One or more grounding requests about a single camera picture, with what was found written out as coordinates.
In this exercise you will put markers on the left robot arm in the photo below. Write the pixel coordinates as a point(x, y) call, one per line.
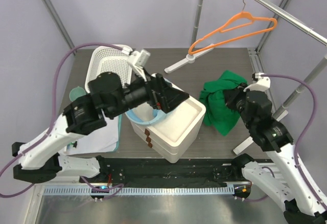
point(39, 160)

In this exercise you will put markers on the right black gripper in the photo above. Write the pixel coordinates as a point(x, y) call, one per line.
point(231, 95)

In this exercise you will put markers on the green t shirt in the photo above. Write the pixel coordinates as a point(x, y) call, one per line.
point(211, 96)

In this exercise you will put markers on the teal bordered mat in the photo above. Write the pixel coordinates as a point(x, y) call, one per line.
point(114, 146)

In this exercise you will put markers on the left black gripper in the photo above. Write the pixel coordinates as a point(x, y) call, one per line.
point(162, 95)

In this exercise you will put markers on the metal clothes rack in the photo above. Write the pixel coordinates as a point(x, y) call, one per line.
point(287, 51)

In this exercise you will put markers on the white slotted cable duct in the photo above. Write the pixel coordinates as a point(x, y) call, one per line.
point(85, 190)

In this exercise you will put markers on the green plastic cup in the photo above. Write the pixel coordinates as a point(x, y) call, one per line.
point(76, 92)

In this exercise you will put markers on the white perforated plastic basket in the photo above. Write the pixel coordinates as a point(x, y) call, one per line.
point(107, 59)

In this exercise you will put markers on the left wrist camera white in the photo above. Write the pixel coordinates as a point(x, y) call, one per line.
point(137, 60)

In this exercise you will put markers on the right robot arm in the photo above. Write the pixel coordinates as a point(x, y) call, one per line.
point(299, 198)

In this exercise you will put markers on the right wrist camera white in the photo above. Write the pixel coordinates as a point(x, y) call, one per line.
point(260, 83)

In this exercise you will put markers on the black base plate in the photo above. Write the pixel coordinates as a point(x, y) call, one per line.
point(159, 173)

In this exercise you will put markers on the light blue headphones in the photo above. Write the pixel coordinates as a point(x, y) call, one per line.
point(144, 114)

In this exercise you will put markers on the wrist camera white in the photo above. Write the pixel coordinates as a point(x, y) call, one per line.
point(260, 83)
point(137, 60)

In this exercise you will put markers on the white stacked storage box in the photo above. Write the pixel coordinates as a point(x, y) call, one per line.
point(175, 134)

